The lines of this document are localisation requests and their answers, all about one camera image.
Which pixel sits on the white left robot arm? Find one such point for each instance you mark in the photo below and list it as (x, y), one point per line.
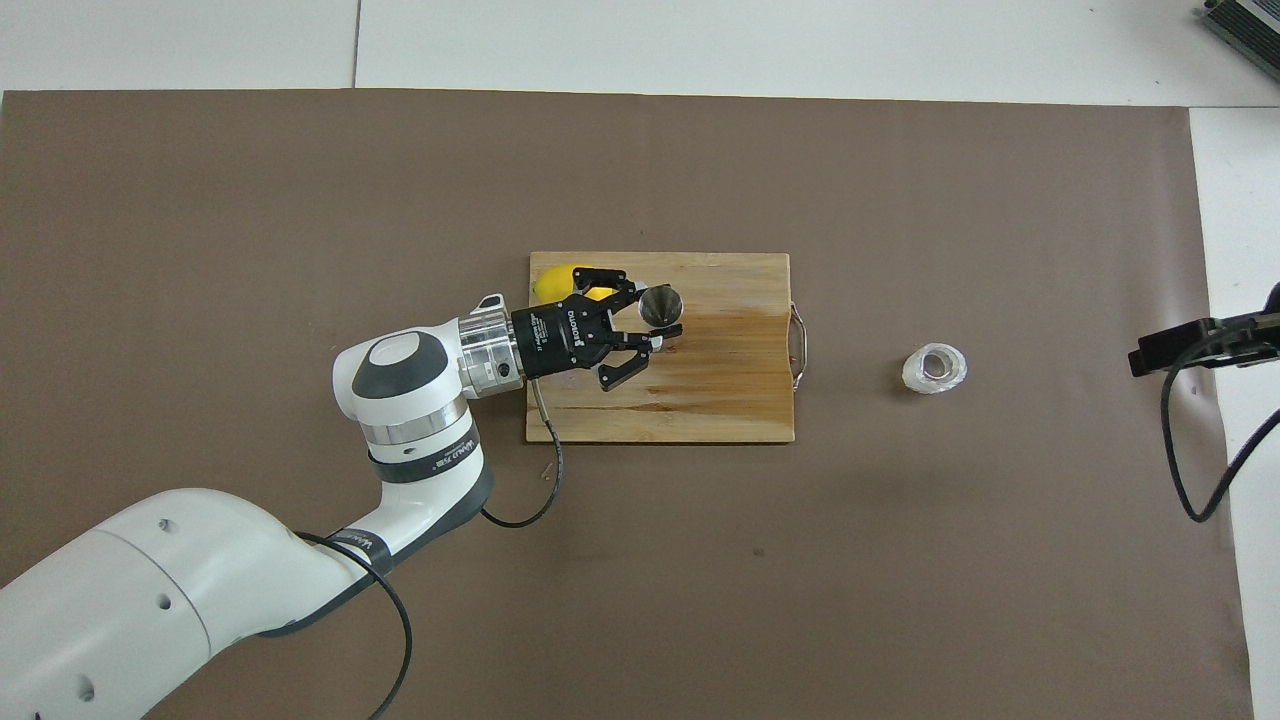
(150, 600)

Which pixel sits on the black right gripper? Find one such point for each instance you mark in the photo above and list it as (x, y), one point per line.
(1275, 300)

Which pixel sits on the brown table mat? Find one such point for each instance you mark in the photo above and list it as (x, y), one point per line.
(800, 600)

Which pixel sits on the steel double jigger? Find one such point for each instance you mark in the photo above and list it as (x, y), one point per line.
(660, 303)

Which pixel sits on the yellow lemon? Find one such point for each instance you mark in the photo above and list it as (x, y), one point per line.
(550, 285)

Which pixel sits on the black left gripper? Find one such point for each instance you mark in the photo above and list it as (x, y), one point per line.
(555, 335)

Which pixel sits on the wooden cutting board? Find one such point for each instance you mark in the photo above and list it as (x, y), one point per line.
(720, 400)

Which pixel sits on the grey ribbed device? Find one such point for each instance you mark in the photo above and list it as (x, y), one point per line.
(1250, 25)

